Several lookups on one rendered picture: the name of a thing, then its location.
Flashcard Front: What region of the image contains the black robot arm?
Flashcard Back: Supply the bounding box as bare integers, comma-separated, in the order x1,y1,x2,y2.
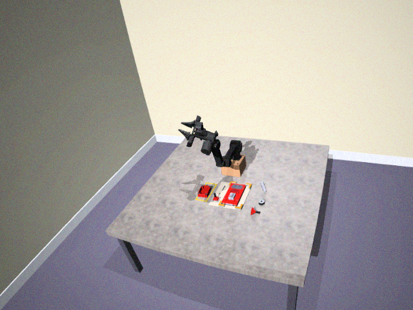
195,121,243,167

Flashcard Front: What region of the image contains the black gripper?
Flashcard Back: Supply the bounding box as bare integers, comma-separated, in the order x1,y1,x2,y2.
178,115,207,147

